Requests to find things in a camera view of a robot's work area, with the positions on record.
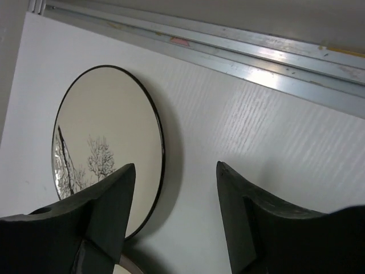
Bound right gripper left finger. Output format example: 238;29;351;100
1;163;136;273

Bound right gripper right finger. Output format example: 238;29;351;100
216;162;364;273

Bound cream plate brown rim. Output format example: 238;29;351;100
113;254;145;274

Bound cream plate tree branch print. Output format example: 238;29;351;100
51;65;165;239

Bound aluminium table edge rail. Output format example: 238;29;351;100
27;1;364;117

